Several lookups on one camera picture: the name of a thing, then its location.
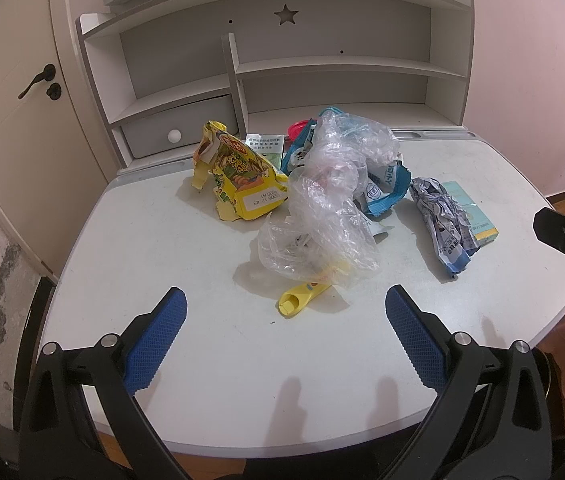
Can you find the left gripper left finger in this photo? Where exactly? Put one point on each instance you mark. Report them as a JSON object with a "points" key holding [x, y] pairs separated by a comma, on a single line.
{"points": [[58, 437]]}

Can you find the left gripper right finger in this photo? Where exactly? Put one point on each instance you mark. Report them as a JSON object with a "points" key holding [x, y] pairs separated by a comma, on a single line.
{"points": [[490, 417]]}

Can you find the teal cigarette box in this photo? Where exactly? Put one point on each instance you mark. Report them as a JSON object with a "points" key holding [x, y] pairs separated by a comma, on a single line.
{"points": [[481, 226]]}

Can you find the blue white wrapper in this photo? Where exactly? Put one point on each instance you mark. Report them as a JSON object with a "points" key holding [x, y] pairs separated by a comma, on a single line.
{"points": [[447, 223]]}

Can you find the blue white packaging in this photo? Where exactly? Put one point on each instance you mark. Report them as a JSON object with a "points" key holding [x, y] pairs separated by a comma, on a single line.
{"points": [[356, 155]]}

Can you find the yellow plastic spoon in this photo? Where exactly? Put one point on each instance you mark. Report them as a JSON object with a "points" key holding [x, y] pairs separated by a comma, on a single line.
{"points": [[295, 299]]}

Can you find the clear plastic bag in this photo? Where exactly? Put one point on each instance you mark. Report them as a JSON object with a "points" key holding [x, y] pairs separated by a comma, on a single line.
{"points": [[322, 227]]}

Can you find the yellow snack bag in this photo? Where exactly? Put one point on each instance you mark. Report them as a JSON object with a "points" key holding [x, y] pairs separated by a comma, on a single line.
{"points": [[246, 185]]}

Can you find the red plastic lid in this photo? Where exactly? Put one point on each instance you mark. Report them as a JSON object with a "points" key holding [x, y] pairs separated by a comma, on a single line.
{"points": [[296, 129]]}

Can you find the grey drawer with knob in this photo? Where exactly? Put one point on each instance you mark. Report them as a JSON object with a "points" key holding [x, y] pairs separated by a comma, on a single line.
{"points": [[177, 127]]}

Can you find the cream door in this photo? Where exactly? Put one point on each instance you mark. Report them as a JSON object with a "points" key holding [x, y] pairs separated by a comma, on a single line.
{"points": [[49, 178]]}

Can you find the green white small box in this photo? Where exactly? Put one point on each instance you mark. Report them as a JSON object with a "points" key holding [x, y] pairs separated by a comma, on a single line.
{"points": [[270, 146]]}

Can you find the white desk hutch shelf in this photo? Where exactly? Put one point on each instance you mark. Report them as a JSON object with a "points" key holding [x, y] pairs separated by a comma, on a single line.
{"points": [[405, 63]]}

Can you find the black door handle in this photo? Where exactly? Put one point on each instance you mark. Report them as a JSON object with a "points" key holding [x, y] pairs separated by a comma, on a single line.
{"points": [[48, 74]]}

